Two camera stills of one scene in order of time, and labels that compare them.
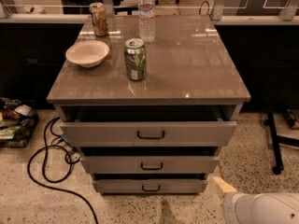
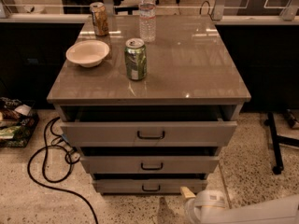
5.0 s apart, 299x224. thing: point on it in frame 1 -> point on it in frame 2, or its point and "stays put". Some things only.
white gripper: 234,205 -> 195,204
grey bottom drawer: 149,187 stays put
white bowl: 88,53 stays put
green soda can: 135,58 stays put
